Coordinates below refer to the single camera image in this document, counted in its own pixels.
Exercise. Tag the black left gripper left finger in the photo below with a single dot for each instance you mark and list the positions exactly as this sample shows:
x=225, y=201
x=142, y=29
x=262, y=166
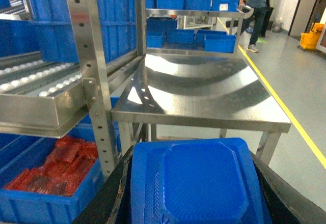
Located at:
x=112, y=202

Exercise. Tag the blue block part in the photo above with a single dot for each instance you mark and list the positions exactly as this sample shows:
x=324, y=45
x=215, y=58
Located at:
x=196, y=181

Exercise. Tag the blue bin with red bags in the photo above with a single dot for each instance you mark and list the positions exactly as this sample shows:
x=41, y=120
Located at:
x=18, y=151

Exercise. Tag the stainless steel shelf rack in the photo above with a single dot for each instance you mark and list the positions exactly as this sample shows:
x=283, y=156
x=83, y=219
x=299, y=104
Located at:
x=108, y=38

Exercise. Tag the red bubble wrap bags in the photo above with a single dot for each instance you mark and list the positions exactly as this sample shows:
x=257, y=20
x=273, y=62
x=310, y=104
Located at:
x=61, y=173

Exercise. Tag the stainless steel table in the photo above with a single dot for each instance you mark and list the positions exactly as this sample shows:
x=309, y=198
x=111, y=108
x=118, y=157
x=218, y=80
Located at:
x=223, y=93

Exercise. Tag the yellow mop bucket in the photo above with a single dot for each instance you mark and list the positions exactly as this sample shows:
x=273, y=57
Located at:
x=309, y=40

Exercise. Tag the steel cart with bins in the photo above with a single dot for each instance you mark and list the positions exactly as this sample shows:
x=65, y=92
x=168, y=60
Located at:
x=191, y=26

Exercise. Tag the person in dark trousers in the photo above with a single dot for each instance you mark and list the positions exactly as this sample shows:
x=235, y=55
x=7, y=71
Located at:
x=259, y=7

